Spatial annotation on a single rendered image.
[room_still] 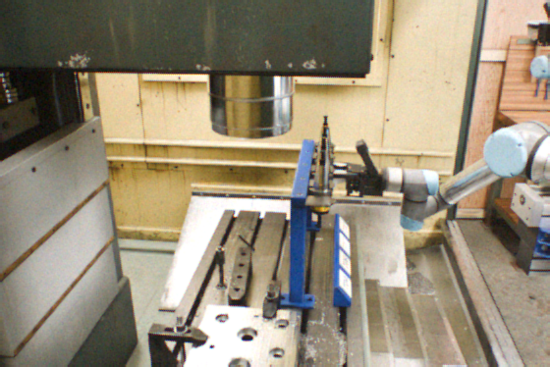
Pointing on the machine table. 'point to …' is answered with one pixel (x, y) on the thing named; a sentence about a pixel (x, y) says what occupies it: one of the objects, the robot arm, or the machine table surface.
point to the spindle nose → (250, 105)
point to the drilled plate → (221, 335)
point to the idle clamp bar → (241, 278)
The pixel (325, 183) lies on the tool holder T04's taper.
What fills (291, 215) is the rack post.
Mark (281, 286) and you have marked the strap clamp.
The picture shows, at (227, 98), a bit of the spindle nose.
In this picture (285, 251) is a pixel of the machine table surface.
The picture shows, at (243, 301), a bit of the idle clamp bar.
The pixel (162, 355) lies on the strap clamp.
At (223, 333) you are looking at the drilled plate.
